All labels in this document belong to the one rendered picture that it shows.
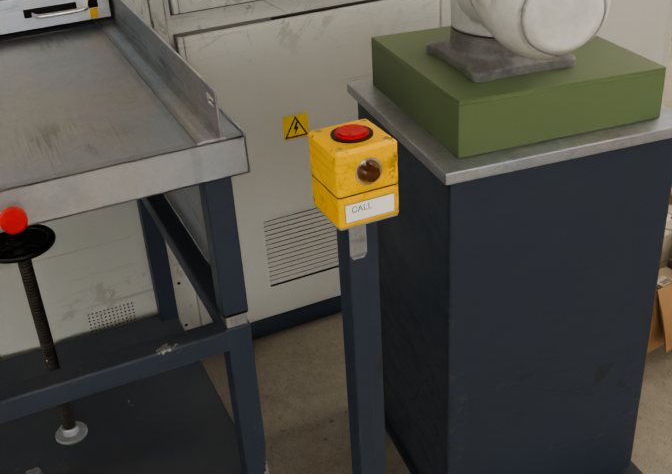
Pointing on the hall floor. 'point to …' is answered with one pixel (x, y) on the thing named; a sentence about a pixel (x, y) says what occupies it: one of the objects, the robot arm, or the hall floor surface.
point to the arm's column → (521, 311)
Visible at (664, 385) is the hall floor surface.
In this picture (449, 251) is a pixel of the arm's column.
